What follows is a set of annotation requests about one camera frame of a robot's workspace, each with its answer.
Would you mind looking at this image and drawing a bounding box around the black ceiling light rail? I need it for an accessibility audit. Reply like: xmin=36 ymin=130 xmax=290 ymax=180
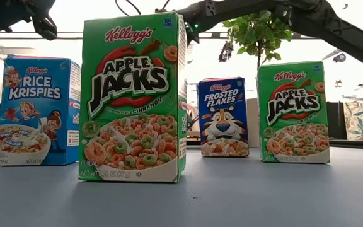
xmin=0 ymin=30 xmax=363 ymax=40

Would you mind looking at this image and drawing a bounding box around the black partition panel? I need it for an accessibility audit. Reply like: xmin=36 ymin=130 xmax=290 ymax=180
xmin=326 ymin=101 xmax=348 ymax=140

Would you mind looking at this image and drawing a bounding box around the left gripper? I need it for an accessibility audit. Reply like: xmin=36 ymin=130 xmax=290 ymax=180
xmin=23 ymin=0 xmax=58 ymax=41

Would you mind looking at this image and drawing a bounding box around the Frosted Flakes cereal box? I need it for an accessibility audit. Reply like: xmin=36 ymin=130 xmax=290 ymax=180
xmin=196 ymin=76 xmax=250 ymax=158

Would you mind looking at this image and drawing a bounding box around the green leafy plant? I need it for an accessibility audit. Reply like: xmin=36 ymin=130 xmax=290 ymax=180
xmin=221 ymin=9 xmax=293 ymax=69

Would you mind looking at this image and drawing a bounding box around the Rice Krispies cereal box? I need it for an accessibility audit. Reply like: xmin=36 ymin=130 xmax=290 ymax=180
xmin=0 ymin=55 xmax=82 ymax=167

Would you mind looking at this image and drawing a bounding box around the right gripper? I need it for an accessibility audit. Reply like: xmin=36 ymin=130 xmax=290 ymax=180
xmin=176 ymin=0 xmax=291 ymax=45

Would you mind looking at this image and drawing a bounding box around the Apple Jacks cereal box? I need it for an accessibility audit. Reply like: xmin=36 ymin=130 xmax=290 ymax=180
xmin=256 ymin=61 xmax=331 ymax=165
xmin=78 ymin=11 xmax=188 ymax=183

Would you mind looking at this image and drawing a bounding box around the floral pattern screen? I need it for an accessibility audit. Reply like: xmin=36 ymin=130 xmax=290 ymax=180
xmin=342 ymin=101 xmax=363 ymax=142

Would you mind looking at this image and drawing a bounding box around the black ceiling spotlight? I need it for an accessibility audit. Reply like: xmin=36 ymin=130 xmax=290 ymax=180
xmin=218 ymin=40 xmax=234 ymax=63
xmin=332 ymin=52 xmax=347 ymax=64

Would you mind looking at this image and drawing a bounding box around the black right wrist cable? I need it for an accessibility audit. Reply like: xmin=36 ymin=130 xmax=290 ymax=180
xmin=114 ymin=0 xmax=171 ymax=16

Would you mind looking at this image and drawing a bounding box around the blue-grey table mat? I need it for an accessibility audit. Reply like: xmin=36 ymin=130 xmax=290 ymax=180
xmin=0 ymin=144 xmax=363 ymax=227

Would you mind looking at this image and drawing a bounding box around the white ribbed plant pot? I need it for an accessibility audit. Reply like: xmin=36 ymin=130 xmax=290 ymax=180
xmin=246 ymin=97 xmax=260 ymax=148

